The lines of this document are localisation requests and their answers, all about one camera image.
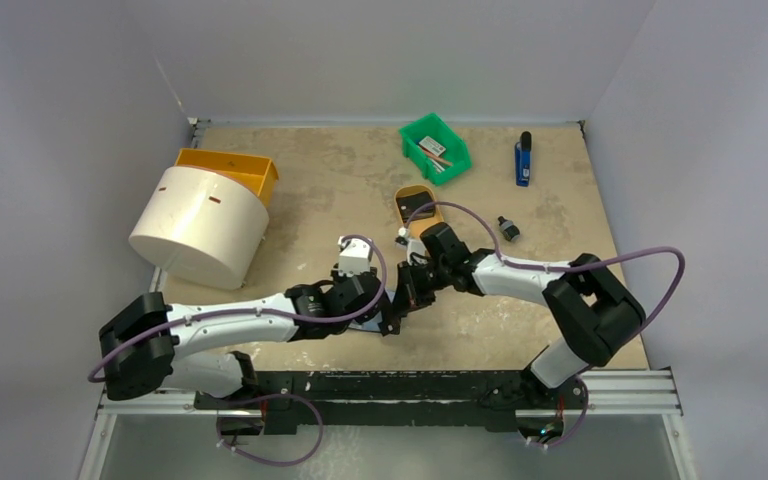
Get blue leather card holder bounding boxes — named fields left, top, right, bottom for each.
left=348, top=289, right=401, bottom=336

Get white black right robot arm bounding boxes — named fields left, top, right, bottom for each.
left=392, top=222, right=646, bottom=407

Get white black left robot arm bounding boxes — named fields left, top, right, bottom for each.
left=90, top=270, right=391, bottom=409

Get black VIP credit cards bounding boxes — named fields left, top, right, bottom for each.
left=396, top=191, right=433, bottom=222

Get tan oval plastic tray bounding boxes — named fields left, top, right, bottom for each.
left=394, top=185, right=444, bottom=239

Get items inside green bin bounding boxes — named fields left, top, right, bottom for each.
left=416, top=136, right=453, bottom=173

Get green plastic bin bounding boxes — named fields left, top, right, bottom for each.
left=399, top=113, right=472, bottom=186

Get blue stapler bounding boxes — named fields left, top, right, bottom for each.
left=514, top=131, right=532, bottom=187

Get yellow wooden box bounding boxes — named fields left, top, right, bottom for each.
left=175, top=148, right=279, bottom=208

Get white cylindrical container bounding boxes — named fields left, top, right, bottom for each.
left=128, top=166, right=269, bottom=290

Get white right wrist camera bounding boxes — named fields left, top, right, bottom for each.
left=396, top=227, right=428, bottom=265

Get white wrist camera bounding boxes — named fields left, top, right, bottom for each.
left=396, top=227, right=428, bottom=265
left=337, top=236, right=373, bottom=276

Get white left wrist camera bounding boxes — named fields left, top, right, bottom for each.
left=337, top=236, right=373, bottom=276

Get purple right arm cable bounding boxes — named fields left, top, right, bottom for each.
left=405, top=201, right=686, bottom=339

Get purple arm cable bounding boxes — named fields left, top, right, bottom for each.
left=405, top=201, right=686, bottom=339
left=87, top=235, right=389, bottom=384

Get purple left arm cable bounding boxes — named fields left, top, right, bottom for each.
left=87, top=235, right=389, bottom=384

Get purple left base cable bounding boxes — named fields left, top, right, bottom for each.
left=214, top=389, right=328, bottom=468

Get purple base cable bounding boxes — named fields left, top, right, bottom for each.
left=523, top=380, right=589, bottom=453
left=214, top=389, right=328, bottom=468

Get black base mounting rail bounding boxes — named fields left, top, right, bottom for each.
left=194, top=354, right=587, bottom=442

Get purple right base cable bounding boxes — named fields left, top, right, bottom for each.
left=523, top=380, right=589, bottom=453

